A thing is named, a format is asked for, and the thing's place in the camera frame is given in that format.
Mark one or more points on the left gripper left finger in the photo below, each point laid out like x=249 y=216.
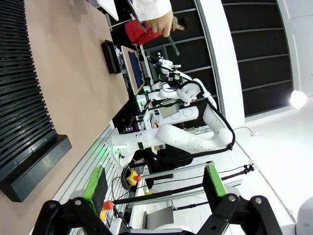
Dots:
x=96 y=186

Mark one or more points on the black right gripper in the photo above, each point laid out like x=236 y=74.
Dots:
x=172 y=78

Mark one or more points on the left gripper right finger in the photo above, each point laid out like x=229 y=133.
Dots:
x=214 y=181

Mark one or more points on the green PCB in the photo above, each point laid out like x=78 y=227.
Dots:
x=174 y=45

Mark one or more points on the grey clipboard with paper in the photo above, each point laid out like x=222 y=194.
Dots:
x=138 y=17

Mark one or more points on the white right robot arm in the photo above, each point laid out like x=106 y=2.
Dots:
x=183 y=139

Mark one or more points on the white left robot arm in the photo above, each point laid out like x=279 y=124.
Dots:
x=305 y=215

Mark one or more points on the person's right forearm white sleeve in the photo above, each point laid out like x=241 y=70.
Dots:
x=151 y=7

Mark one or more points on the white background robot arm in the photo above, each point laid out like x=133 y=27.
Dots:
x=161 y=94
x=160 y=63

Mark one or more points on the person's right hand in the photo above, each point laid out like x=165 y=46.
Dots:
x=160 y=24

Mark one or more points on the yellow emergency stop button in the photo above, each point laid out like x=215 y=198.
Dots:
x=106 y=208
x=133 y=177

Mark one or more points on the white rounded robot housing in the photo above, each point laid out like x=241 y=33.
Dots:
x=188 y=113

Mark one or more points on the wooden table with blue mat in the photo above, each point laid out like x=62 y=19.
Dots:
x=133 y=71

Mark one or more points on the dark-haired person wearing apron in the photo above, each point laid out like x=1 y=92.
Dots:
x=139 y=34

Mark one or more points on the black shallow tray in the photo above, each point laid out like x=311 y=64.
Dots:
x=111 y=57

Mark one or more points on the black controller with lights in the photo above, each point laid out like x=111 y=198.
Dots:
x=127 y=126

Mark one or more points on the white side table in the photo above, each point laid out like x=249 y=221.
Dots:
x=107 y=7

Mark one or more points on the black slotted rack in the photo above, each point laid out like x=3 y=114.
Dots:
x=19 y=98

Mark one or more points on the bright round ceiling lamp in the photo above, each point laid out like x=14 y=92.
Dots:
x=298 y=99

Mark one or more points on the aluminium table frame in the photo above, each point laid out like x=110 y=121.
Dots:
x=97 y=156

